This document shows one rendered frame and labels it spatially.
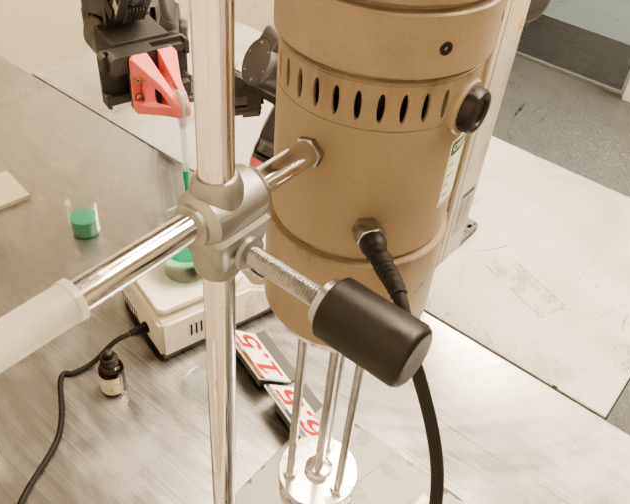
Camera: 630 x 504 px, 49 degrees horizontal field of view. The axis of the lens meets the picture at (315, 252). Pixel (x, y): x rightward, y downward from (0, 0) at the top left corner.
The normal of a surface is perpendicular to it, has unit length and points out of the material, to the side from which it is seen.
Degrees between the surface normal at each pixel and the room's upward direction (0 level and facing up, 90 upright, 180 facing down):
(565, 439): 0
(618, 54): 90
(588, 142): 0
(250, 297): 90
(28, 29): 90
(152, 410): 0
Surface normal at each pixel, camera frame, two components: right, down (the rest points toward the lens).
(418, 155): 0.40, 0.64
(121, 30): 0.07, -0.73
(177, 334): 0.58, 0.58
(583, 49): -0.63, 0.49
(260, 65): -0.73, -0.15
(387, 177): 0.15, 0.67
